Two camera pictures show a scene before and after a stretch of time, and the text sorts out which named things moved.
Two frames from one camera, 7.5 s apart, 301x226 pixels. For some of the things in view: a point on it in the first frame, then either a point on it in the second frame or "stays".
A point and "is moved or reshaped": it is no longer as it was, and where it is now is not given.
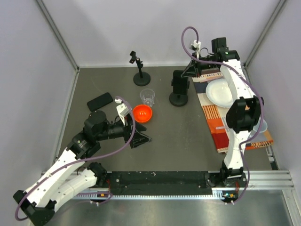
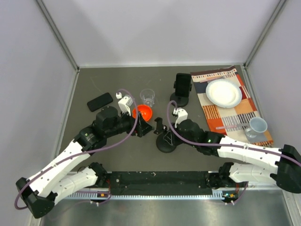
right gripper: (193, 69) → (171, 136)
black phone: (180, 84) is moved or reshaped
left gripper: (138, 139) → (142, 127)
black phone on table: (99, 101) stays
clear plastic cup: (147, 96) stays
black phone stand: (141, 78) → (162, 144)
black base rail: (195, 182) stays
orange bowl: (142, 113) stays
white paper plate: (219, 92) stays
